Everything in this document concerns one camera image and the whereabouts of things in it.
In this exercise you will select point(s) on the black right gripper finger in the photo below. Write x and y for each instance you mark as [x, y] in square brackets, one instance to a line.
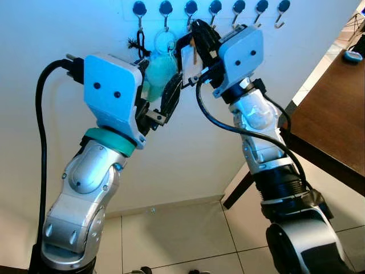
[207, 40]
[181, 57]

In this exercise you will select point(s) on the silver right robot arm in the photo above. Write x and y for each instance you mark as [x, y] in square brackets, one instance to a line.
[256, 114]

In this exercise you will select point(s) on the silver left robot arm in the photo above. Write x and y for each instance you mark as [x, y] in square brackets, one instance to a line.
[85, 171]

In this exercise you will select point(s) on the blue digital timer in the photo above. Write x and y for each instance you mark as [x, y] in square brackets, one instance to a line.
[353, 56]

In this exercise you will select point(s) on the dark brown wooden table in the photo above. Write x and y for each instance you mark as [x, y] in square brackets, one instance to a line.
[331, 114]

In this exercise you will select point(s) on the black left robot foot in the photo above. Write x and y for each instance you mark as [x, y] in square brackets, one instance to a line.
[138, 270]

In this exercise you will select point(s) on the black robot foot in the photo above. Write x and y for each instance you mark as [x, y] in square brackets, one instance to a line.
[194, 272]
[138, 270]

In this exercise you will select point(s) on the black right robot foot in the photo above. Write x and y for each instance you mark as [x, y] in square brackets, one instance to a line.
[194, 272]

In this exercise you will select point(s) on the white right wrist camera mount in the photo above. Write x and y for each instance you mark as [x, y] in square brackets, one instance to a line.
[242, 54]

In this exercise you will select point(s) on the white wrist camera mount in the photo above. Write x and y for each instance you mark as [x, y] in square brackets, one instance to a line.
[111, 91]
[242, 54]

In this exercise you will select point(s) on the blue wall hook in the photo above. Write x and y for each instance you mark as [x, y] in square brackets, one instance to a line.
[139, 7]
[261, 5]
[165, 7]
[215, 6]
[191, 7]
[238, 6]
[283, 5]

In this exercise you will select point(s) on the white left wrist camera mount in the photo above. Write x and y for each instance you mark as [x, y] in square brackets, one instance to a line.
[111, 91]

